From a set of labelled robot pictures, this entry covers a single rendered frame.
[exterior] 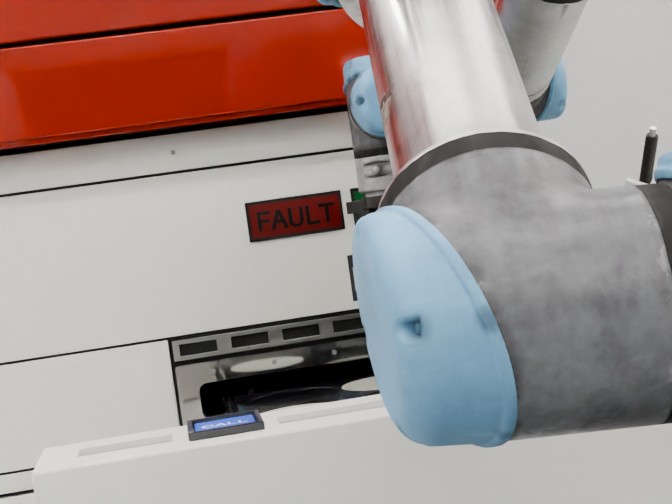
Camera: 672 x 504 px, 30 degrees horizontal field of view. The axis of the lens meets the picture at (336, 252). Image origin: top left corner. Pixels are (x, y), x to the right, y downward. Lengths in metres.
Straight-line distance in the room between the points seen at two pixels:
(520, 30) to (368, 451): 0.40
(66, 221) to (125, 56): 0.21
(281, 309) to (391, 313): 0.98
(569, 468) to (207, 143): 0.72
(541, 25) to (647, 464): 0.37
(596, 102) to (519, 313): 2.66
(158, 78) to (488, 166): 0.91
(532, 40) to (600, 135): 2.09
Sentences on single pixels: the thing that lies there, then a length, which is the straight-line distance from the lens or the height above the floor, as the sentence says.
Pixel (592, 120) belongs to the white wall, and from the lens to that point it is 3.19.
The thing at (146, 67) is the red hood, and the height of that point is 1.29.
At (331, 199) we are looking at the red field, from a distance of 1.53.
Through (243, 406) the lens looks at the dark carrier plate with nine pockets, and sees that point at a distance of 1.42.
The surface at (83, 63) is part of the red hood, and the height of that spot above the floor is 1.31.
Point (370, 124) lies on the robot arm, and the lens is 1.26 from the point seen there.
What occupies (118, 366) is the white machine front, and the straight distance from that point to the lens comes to 1.53.
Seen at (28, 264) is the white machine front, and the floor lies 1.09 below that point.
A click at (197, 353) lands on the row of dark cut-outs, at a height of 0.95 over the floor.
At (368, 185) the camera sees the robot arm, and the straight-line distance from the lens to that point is 1.39.
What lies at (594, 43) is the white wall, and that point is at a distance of 3.21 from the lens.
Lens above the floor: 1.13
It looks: 3 degrees down
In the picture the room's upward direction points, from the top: 8 degrees counter-clockwise
